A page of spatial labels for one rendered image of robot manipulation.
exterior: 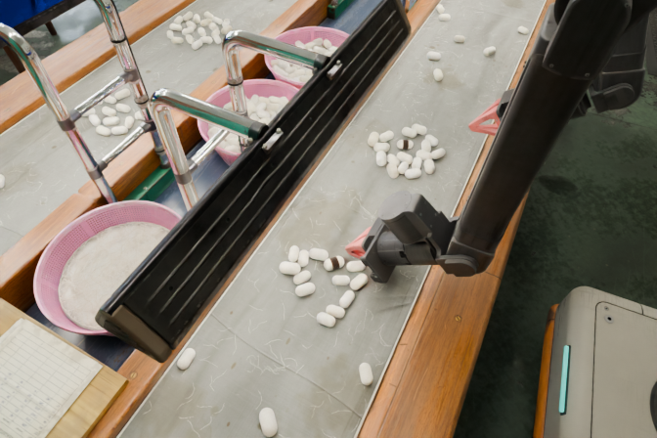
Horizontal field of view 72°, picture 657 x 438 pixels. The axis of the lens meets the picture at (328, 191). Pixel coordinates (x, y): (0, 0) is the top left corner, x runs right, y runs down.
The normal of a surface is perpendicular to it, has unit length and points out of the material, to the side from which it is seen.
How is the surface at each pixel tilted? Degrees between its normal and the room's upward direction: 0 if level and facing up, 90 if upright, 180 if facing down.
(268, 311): 0
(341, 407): 0
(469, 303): 0
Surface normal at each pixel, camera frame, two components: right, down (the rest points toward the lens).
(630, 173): 0.02, -0.64
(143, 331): 0.76, -0.03
